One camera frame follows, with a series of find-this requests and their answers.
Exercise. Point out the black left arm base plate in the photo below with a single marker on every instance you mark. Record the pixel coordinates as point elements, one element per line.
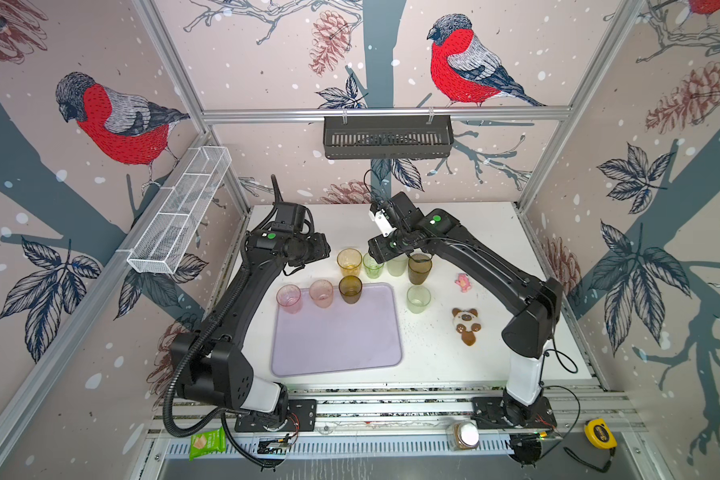
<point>295,415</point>

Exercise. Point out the white lidded jar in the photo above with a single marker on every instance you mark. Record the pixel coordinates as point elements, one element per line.
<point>464,435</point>

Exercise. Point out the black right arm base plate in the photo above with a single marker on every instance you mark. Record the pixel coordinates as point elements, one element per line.
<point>500,413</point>

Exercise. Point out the black hanging wire basket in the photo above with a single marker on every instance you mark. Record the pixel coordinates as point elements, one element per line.
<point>418,137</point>

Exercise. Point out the pink glass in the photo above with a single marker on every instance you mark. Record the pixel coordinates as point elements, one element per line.
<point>289,298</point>
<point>322,293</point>

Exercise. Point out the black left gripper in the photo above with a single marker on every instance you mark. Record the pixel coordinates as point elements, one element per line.
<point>322,248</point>

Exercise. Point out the olive amber glass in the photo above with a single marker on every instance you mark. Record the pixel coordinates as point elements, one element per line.
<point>350,289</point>

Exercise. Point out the white wire mesh shelf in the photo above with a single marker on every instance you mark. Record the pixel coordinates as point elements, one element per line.
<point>170,232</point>

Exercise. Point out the pale green frosted glass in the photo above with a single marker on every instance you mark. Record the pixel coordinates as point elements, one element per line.
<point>397,266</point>

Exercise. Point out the brown white bear toy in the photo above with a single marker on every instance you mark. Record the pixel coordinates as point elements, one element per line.
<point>467,324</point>

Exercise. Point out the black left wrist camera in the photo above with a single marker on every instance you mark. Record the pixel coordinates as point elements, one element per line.
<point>291,218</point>

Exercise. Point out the small pink toy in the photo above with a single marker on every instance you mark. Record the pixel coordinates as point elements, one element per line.
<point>463,282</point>

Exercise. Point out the yellow tape measure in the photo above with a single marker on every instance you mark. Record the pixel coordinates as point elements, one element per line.
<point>599,434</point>

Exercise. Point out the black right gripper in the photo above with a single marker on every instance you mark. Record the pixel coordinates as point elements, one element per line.
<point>380,250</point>

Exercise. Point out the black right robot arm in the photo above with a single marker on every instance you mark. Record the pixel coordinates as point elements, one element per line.
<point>535,304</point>

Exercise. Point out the small green glass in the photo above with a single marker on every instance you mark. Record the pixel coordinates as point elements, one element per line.
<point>372,268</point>

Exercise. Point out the yellow glass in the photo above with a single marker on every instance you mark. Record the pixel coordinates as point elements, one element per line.
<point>350,261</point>

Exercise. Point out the pale green short glass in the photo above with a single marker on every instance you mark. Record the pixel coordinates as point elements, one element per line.
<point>418,299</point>

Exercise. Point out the lilac plastic tray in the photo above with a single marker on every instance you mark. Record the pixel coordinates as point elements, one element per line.
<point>341,337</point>

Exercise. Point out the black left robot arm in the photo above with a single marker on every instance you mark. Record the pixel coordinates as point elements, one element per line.
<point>209,365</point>

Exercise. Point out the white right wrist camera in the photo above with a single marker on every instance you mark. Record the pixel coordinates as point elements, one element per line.
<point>381,219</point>

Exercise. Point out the brown tall glass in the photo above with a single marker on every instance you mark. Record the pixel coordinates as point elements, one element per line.
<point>419,267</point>

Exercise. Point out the green snack packet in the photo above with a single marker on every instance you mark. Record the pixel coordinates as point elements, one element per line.
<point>206,443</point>

